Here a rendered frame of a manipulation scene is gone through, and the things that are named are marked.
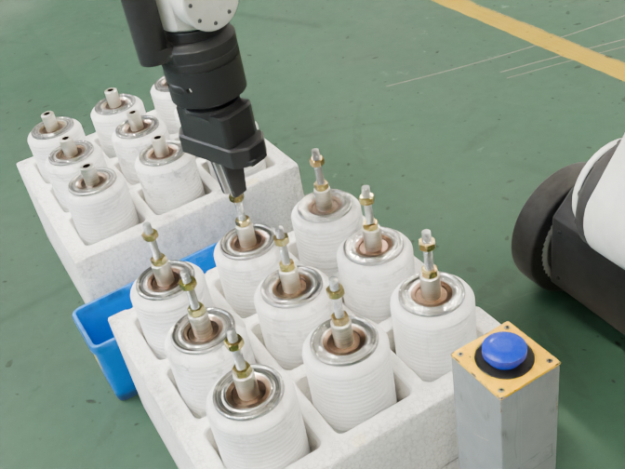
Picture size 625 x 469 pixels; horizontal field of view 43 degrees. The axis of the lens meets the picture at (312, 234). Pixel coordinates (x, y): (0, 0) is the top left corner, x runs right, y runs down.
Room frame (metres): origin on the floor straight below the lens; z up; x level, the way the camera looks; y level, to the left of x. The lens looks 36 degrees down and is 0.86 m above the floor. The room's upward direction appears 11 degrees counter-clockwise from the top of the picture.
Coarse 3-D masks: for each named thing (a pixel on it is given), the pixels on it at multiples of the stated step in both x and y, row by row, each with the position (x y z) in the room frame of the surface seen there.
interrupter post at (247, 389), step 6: (252, 372) 0.58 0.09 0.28; (234, 378) 0.58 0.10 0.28; (246, 378) 0.58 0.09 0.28; (252, 378) 0.58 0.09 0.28; (240, 384) 0.58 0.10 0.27; (246, 384) 0.57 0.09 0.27; (252, 384) 0.58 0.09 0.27; (240, 390) 0.58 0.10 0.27; (246, 390) 0.57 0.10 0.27; (252, 390) 0.58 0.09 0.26; (258, 390) 0.58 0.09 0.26; (240, 396) 0.58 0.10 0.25; (246, 396) 0.57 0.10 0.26; (252, 396) 0.58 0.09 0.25
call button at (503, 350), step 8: (488, 336) 0.52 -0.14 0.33; (496, 336) 0.52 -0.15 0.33; (504, 336) 0.52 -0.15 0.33; (512, 336) 0.52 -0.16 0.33; (488, 344) 0.51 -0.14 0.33; (496, 344) 0.51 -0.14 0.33; (504, 344) 0.51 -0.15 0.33; (512, 344) 0.51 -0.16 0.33; (520, 344) 0.50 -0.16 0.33; (488, 352) 0.50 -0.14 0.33; (496, 352) 0.50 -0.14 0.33; (504, 352) 0.50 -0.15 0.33; (512, 352) 0.50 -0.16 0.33; (520, 352) 0.50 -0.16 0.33; (488, 360) 0.50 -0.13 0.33; (496, 360) 0.49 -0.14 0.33; (504, 360) 0.49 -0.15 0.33; (512, 360) 0.49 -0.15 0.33; (520, 360) 0.49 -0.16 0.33; (504, 368) 0.49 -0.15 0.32
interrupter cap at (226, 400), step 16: (256, 368) 0.62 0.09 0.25; (272, 368) 0.61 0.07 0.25; (224, 384) 0.60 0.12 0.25; (272, 384) 0.59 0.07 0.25; (224, 400) 0.58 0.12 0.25; (240, 400) 0.58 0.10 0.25; (256, 400) 0.57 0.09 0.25; (272, 400) 0.57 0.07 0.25; (224, 416) 0.56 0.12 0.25; (240, 416) 0.55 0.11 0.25; (256, 416) 0.55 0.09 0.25
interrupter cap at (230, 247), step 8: (256, 224) 0.88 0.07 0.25; (264, 224) 0.88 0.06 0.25; (232, 232) 0.88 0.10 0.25; (256, 232) 0.87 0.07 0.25; (264, 232) 0.86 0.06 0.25; (272, 232) 0.86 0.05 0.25; (224, 240) 0.86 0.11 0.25; (232, 240) 0.86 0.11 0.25; (264, 240) 0.84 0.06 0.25; (272, 240) 0.84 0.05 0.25; (224, 248) 0.84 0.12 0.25; (232, 248) 0.84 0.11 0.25; (240, 248) 0.84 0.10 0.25; (248, 248) 0.84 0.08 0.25; (256, 248) 0.83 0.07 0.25; (264, 248) 0.82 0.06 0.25; (232, 256) 0.82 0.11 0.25; (240, 256) 0.82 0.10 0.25; (248, 256) 0.81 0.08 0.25; (256, 256) 0.81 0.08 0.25
